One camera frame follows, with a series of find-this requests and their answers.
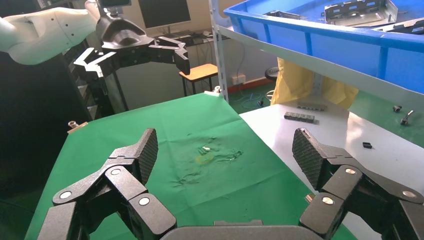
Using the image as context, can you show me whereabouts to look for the stamped metal bracket part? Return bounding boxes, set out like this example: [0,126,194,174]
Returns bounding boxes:
[372,17,424,36]
[322,0,399,28]
[263,9,307,21]

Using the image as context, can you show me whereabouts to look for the black computer monitor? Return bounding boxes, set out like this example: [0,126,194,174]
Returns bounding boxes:
[137,0,192,30]

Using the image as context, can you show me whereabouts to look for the black tripod stand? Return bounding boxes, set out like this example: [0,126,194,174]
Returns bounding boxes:
[110,70,130,112]

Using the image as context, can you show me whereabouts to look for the black block strip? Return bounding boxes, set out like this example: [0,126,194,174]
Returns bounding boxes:
[283,111,316,124]

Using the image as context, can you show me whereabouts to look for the green table cloth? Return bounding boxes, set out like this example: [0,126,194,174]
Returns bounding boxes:
[24,92,359,240]

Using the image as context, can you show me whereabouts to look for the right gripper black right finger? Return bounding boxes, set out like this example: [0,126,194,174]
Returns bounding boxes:
[292,128,424,240]

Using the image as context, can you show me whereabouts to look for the small metal bolt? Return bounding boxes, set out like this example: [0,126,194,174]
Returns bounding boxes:
[399,109,415,126]

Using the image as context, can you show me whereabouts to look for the blue plastic bin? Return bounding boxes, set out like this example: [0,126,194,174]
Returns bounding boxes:
[223,0,424,95]

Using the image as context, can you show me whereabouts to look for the grey metal clip strip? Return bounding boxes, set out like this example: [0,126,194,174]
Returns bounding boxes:
[296,103,328,112]

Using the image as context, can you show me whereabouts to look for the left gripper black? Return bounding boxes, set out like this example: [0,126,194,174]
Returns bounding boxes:
[73,14,192,84]

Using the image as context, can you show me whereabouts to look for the wooden top stool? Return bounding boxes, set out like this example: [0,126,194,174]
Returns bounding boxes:
[178,63,220,98]

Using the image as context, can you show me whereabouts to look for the black equipment rack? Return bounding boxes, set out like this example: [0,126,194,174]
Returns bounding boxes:
[0,39,115,203]

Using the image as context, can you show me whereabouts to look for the grey office desk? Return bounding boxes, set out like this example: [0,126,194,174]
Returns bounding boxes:
[114,30,233,111]

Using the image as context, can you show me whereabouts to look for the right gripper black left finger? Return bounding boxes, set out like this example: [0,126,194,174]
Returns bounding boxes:
[37,128,177,240]

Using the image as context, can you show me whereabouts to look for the blue cable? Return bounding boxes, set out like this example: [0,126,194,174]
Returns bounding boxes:
[240,93,266,111]

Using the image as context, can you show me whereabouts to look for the black stool chrome base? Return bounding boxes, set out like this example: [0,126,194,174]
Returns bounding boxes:
[257,66,281,108]

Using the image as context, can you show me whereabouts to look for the yellow plastic bag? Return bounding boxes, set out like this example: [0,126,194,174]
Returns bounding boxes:
[269,57,360,110]

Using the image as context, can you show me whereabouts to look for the grey perforated rack post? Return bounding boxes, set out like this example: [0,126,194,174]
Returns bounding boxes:
[208,0,230,103]
[312,72,325,100]

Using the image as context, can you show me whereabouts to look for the yellowish tape patch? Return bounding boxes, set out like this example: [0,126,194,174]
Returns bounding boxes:
[194,152,215,166]

